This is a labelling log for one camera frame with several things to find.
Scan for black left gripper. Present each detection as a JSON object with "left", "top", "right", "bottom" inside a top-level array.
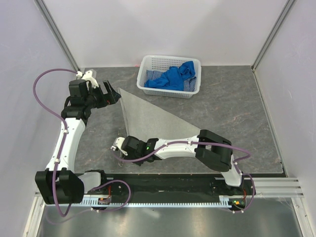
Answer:
[{"left": 84, "top": 80, "right": 120, "bottom": 109}]

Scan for blue checkered cloth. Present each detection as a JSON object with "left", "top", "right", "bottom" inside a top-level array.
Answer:
[{"left": 145, "top": 69, "right": 198, "bottom": 92}]

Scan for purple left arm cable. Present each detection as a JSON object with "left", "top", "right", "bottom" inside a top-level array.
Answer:
[{"left": 33, "top": 68, "right": 131, "bottom": 225}]

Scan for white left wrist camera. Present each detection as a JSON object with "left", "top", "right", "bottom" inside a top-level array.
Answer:
[{"left": 76, "top": 69, "right": 99, "bottom": 88}]

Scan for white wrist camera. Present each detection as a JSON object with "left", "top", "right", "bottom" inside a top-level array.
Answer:
[
  {"left": 111, "top": 137, "right": 125, "bottom": 152},
  {"left": 76, "top": 69, "right": 99, "bottom": 88}
]

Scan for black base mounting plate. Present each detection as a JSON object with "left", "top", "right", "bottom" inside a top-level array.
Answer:
[{"left": 88, "top": 174, "right": 256, "bottom": 198}]

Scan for blue towel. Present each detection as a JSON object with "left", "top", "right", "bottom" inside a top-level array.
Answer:
[{"left": 144, "top": 61, "right": 197, "bottom": 92}]

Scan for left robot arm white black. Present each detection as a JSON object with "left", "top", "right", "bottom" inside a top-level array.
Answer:
[{"left": 35, "top": 79, "right": 121, "bottom": 204}]

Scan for white perforated plastic basket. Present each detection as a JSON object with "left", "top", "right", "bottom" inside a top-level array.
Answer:
[{"left": 136, "top": 55, "right": 201, "bottom": 99}]

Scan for aluminium corner frame post left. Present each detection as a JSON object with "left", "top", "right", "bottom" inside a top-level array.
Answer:
[{"left": 34, "top": 0, "right": 80, "bottom": 71}]

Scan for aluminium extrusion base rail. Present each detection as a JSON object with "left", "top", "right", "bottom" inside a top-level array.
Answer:
[{"left": 253, "top": 177, "right": 304, "bottom": 198}]

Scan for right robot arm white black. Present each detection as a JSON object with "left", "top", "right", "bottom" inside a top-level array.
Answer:
[{"left": 113, "top": 129, "right": 244, "bottom": 195}]

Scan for aluminium corner frame post right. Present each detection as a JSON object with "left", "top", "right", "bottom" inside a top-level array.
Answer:
[{"left": 251, "top": 0, "right": 296, "bottom": 72}]

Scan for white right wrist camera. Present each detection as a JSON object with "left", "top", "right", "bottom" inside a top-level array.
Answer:
[{"left": 111, "top": 137, "right": 125, "bottom": 152}]

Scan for slotted cable duct rail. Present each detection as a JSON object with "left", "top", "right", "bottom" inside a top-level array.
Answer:
[{"left": 81, "top": 192, "right": 243, "bottom": 207}]

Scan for grey cloth napkin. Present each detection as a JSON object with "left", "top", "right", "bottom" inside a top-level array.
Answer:
[{"left": 118, "top": 88, "right": 200, "bottom": 141}]

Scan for aluminium corner frame post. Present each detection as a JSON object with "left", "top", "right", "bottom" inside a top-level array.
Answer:
[
  {"left": 34, "top": 0, "right": 80, "bottom": 71},
  {"left": 251, "top": 0, "right": 296, "bottom": 72}
]

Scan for silver metal fork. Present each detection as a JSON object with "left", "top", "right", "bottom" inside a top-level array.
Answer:
[{"left": 118, "top": 128, "right": 124, "bottom": 167}]

